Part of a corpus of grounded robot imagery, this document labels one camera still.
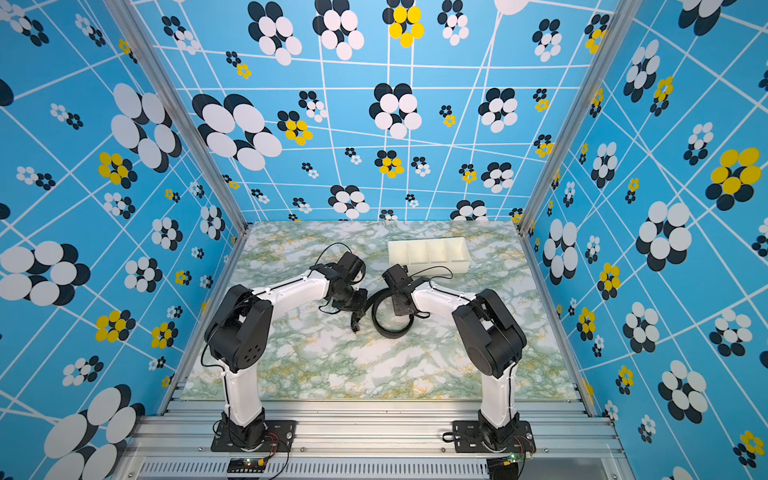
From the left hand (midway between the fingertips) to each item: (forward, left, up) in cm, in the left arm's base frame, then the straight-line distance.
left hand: (367, 304), depth 95 cm
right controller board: (-42, -34, -3) cm, 55 cm away
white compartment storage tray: (+20, -22, 0) cm, 30 cm away
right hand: (+2, -15, -2) cm, 15 cm away
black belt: (+2, -2, 0) cm, 3 cm away
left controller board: (-42, +28, -6) cm, 50 cm away
